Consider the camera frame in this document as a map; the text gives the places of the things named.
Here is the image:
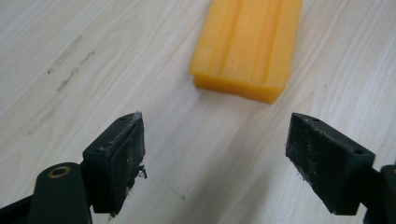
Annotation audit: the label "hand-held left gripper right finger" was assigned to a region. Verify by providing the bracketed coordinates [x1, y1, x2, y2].
[285, 112, 376, 217]

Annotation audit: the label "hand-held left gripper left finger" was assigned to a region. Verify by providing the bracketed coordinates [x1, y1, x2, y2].
[81, 111, 148, 217]

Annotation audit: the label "yellow soap bar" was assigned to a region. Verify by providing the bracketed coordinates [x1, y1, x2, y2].
[189, 0, 304, 105]

